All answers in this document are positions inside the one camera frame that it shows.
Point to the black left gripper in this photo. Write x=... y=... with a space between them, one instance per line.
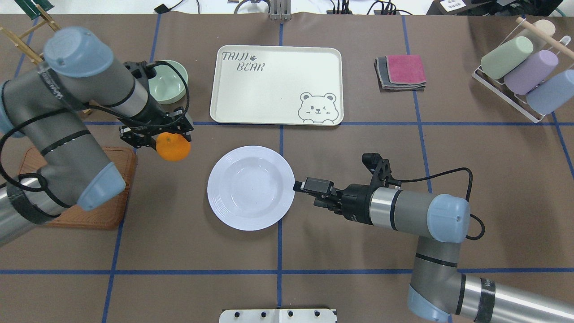
x=151 y=117

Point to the beige cup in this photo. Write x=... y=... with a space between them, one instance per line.
x=546 y=27

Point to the green bowl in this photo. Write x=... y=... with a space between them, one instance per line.
x=166 y=87

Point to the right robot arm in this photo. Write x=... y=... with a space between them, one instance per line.
x=436 y=290

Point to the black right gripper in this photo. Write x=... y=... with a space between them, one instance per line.
x=357 y=198

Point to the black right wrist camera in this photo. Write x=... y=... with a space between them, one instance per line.
x=380 y=170

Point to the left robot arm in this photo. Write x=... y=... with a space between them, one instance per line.
x=43 y=105

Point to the white round plate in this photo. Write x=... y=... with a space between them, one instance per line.
x=251 y=188

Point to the green cup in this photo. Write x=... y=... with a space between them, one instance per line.
x=502 y=60

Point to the grey metal clamp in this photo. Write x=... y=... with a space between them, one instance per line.
x=280 y=10

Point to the grey cloth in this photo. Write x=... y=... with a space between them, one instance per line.
x=381 y=70

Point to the white wire cup rack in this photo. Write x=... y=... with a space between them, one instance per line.
x=561 y=45

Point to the purple cup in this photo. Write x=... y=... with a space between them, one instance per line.
x=531 y=72

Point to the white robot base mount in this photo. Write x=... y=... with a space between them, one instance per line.
x=306 y=315

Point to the orange fruit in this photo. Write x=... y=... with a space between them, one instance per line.
x=172 y=147

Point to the cream bear print tray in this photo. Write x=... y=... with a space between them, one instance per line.
x=278 y=85

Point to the pink cloth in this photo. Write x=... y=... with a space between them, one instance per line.
x=405 y=69

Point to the brown wooden tray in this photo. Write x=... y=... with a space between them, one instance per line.
x=108 y=215

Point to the blue cup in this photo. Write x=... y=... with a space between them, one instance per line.
x=552 y=94

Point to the wooden dish rack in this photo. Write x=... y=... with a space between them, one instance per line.
x=37 y=11

